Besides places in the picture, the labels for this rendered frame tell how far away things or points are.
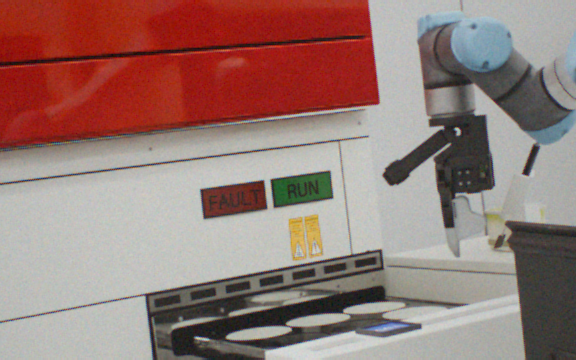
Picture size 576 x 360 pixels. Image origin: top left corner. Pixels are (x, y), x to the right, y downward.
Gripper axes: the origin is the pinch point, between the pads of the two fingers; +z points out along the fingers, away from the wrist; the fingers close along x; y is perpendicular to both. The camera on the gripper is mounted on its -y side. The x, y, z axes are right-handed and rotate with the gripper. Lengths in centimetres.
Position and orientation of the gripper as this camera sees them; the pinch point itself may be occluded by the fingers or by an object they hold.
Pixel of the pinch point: (452, 249)
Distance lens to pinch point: 186.7
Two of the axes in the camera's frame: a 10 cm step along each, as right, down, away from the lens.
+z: 1.2, 9.9, 0.5
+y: 9.7, -1.0, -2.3
